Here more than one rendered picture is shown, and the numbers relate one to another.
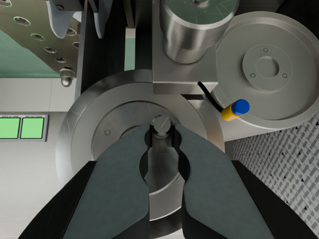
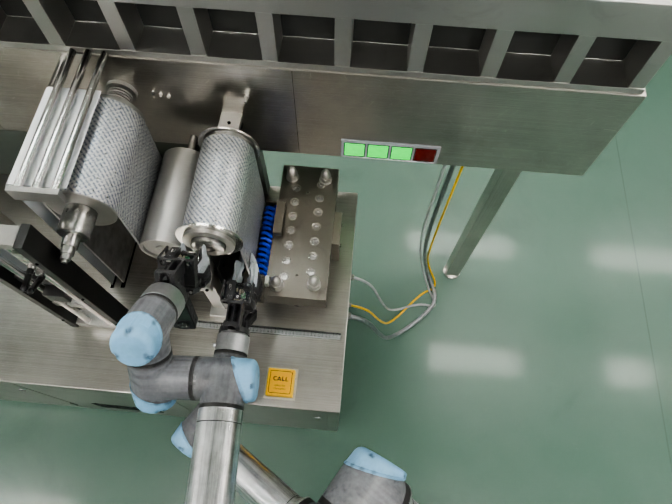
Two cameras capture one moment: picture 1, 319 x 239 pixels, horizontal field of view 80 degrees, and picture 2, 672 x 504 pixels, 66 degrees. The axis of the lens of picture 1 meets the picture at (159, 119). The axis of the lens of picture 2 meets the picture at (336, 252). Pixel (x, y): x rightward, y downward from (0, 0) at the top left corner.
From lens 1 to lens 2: 1.11 m
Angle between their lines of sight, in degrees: 55
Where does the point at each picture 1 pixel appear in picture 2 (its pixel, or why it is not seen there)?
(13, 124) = (373, 153)
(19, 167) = (366, 123)
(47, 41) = (312, 221)
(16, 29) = (324, 234)
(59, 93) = not seen: outside the picture
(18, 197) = (364, 104)
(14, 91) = not seen: outside the picture
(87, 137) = (229, 247)
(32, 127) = (354, 150)
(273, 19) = not seen: hidden behind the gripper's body
